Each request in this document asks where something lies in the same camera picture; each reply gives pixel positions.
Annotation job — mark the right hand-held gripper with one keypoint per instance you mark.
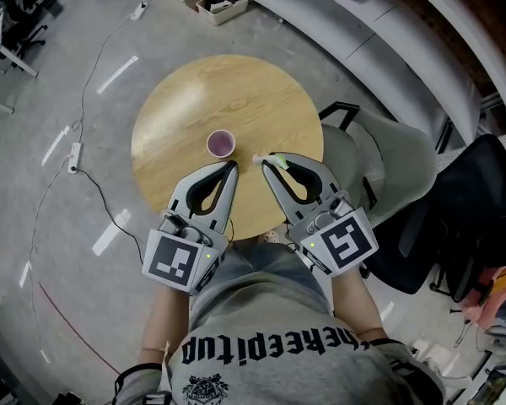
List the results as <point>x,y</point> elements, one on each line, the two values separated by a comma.
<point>346,243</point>

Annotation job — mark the white green straw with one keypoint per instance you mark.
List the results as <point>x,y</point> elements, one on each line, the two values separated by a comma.
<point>273,159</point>

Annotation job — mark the white curved bench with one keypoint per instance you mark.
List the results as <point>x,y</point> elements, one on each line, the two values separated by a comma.
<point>362,44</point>

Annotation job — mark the person's left forearm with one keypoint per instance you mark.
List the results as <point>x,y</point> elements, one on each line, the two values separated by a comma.
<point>162,323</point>

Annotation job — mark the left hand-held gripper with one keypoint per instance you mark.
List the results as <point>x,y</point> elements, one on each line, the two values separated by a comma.
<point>173,260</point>

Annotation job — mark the person's grey printed shirt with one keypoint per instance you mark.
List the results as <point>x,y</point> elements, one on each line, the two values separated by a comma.
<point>278,352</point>

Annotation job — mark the pink cup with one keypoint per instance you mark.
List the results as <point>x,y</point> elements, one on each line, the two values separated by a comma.
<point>221,144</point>

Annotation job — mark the grey shell chair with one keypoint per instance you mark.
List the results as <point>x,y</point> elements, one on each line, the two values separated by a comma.
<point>388,163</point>

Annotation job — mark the person's right forearm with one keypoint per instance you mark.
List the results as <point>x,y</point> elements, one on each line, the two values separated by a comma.
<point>356,306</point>

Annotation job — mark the black mesh office chair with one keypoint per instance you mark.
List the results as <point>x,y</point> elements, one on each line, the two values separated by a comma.
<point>455,209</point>

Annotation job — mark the white power strip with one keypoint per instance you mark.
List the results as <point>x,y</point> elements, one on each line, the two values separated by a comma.
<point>138,10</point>
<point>74,156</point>

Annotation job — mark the person's patterned shoe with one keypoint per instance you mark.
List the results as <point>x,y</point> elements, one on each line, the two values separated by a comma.
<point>268,237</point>

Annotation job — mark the white curved shelf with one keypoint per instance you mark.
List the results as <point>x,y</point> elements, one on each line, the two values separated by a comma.
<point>476,36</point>

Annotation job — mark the person's denim shorts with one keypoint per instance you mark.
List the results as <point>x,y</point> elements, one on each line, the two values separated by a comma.
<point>270,264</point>

